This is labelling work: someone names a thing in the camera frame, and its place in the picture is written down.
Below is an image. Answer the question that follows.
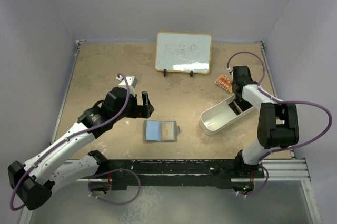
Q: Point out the grey card holder wallet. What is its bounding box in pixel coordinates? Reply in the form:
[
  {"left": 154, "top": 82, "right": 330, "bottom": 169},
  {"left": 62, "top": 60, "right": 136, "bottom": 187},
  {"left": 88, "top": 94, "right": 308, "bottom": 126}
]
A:
[{"left": 143, "top": 120, "right": 180, "bottom": 142}]

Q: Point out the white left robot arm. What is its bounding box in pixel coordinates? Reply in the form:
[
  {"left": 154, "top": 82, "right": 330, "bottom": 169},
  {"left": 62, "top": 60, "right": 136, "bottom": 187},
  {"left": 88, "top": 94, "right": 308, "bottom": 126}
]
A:
[{"left": 8, "top": 87, "right": 154, "bottom": 211}]

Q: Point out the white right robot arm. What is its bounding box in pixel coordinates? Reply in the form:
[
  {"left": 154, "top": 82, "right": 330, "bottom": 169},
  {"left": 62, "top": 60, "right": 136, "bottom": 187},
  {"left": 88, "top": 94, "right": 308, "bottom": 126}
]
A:
[{"left": 231, "top": 66, "right": 299, "bottom": 177}]

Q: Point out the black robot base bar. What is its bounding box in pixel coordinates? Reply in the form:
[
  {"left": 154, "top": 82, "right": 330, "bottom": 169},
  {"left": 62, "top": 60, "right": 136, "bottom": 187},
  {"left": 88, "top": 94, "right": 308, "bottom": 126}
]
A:
[{"left": 89, "top": 150, "right": 264, "bottom": 192}]

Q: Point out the white box with cards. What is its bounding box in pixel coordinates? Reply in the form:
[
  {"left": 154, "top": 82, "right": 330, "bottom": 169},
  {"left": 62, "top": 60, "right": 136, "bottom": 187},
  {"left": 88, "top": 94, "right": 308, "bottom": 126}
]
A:
[{"left": 209, "top": 96, "right": 255, "bottom": 125}]

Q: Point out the small whiteboard with writing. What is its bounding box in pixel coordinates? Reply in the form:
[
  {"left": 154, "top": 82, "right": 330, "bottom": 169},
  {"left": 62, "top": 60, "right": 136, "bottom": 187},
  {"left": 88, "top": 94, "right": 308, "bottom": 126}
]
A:
[{"left": 155, "top": 32, "right": 212, "bottom": 74}]

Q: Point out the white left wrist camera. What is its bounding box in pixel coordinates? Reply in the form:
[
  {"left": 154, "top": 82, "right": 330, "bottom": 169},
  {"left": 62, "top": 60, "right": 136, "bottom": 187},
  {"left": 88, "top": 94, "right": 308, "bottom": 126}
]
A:
[{"left": 116, "top": 76, "right": 138, "bottom": 96}]

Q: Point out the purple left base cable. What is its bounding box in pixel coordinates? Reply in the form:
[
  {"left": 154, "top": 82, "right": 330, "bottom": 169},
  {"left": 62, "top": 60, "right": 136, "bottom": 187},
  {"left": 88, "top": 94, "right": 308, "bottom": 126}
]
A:
[{"left": 88, "top": 167, "right": 141, "bottom": 205}]

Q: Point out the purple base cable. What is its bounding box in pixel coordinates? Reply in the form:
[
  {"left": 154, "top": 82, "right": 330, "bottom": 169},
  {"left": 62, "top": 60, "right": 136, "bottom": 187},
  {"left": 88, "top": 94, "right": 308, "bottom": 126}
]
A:
[
  {"left": 236, "top": 166, "right": 269, "bottom": 198},
  {"left": 88, "top": 167, "right": 141, "bottom": 205}
]

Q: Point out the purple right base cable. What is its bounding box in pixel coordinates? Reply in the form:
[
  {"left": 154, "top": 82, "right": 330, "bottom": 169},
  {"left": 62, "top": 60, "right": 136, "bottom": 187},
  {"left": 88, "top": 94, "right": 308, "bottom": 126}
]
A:
[{"left": 236, "top": 166, "right": 269, "bottom": 198}]

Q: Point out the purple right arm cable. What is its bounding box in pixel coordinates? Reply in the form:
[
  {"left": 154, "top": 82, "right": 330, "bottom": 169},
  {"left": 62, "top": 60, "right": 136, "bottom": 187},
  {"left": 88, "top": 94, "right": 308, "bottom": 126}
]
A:
[{"left": 227, "top": 52, "right": 333, "bottom": 164}]

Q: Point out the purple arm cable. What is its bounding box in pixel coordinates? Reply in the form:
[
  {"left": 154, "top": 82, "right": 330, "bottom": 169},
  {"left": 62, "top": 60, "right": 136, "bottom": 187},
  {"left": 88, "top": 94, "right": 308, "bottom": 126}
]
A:
[
  {"left": 227, "top": 52, "right": 333, "bottom": 164},
  {"left": 9, "top": 73, "right": 131, "bottom": 211}
]

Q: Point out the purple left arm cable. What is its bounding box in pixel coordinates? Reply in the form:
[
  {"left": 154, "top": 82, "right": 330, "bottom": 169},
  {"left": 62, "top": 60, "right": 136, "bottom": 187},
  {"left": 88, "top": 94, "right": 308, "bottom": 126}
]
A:
[{"left": 9, "top": 73, "right": 131, "bottom": 211}]

